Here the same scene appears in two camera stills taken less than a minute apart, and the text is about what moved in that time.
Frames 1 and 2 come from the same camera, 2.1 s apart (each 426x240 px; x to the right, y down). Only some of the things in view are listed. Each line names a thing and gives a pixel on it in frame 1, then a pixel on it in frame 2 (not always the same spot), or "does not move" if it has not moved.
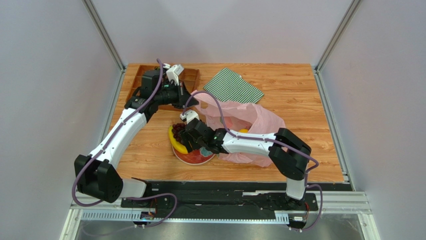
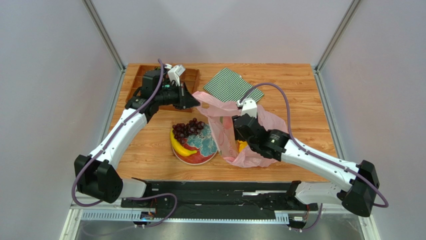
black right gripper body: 189,136 -> 238,126
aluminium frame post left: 105,34 does not move
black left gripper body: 178,95 does not move
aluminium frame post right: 337,35 does not move
